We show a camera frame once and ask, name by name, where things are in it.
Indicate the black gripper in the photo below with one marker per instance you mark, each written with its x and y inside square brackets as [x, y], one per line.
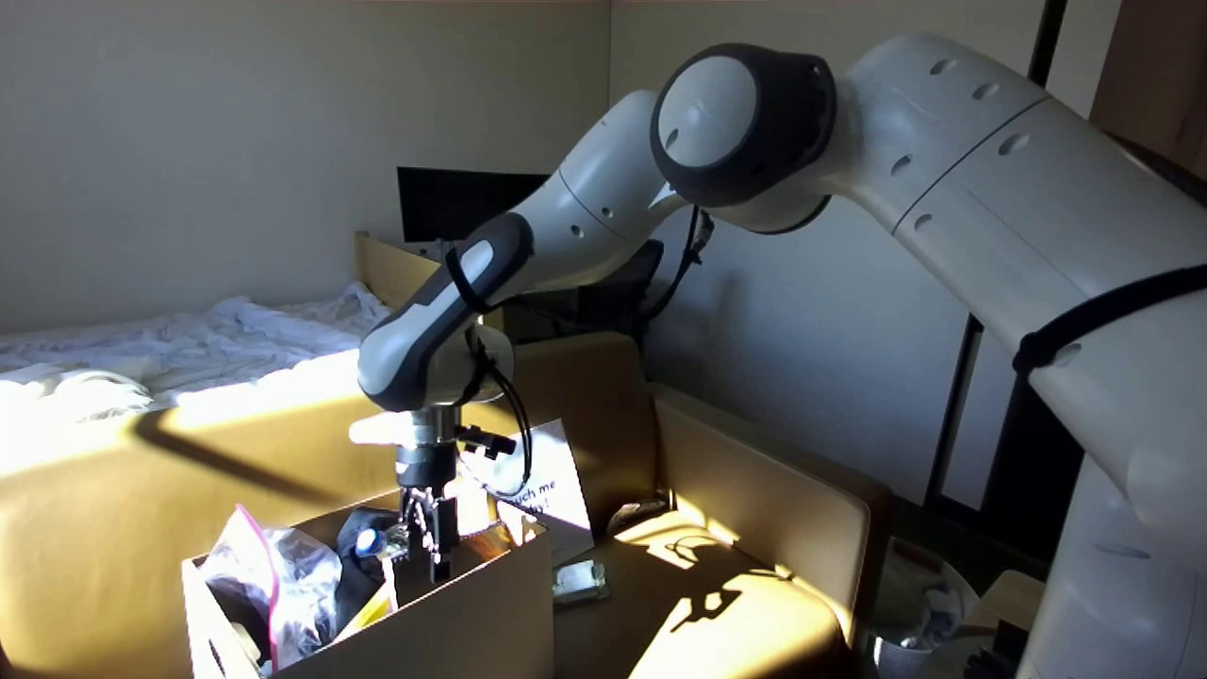
[429, 469]

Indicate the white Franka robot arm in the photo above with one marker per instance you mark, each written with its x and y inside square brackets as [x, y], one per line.
[957, 165]

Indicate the open cardboard box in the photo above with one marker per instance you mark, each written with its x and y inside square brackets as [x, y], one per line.
[464, 627]

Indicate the dark bottle with blue cap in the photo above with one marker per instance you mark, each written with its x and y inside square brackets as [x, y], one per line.
[360, 534]

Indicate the yellow packet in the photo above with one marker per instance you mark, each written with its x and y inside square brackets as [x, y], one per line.
[363, 615]

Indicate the white printed paper bag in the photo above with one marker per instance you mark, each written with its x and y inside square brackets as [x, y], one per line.
[553, 476]

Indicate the clear plastic bag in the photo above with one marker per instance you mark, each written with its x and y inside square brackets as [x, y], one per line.
[285, 591]

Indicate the small flat grey device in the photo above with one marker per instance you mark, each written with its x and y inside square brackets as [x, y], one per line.
[577, 584]

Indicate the bed with white sheets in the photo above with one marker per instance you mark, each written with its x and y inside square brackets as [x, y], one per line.
[164, 344]

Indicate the black monitor screen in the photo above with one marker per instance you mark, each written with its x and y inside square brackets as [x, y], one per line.
[445, 202]

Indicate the white closet door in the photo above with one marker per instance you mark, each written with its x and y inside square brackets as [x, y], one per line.
[805, 364]

